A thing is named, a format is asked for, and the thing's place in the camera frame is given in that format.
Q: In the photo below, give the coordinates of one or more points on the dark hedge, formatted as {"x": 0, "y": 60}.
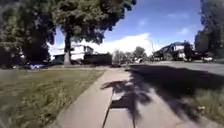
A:
{"x": 97, "y": 59}

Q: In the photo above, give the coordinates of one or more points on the small distant tree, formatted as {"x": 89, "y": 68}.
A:
{"x": 139, "y": 52}

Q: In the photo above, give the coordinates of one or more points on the white house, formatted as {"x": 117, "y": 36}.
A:
{"x": 78, "y": 52}

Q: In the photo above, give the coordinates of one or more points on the grey concrete sidewalk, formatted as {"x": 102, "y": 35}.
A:
{"x": 90, "y": 110}

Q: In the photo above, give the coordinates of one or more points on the large leafy tree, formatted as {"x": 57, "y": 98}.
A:
{"x": 85, "y": 20}

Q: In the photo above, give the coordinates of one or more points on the dark roofed house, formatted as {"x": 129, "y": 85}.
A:
{"x": 173, "y": 50}

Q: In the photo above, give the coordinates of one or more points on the green grass lawn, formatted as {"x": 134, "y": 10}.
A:
{"x": 40, "y": 93}

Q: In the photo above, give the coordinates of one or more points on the blue car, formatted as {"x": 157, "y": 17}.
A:
{"x": 32, "y": 66}

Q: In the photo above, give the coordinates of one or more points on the grey asphalt road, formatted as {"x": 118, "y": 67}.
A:
{"x": 200, "y": 68}

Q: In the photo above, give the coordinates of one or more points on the dark dense tree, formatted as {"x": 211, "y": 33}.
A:
{"x": 25, "y": 30}

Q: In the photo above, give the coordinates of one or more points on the white vehicle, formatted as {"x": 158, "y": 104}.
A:
{"x": 208, "y": 59}

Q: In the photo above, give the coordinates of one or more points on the grass verge strip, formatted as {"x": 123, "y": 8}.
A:
{"x": 208, "y": 101}

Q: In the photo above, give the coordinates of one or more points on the tall dark tree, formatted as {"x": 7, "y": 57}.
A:
{"x": 211, "y": 30}

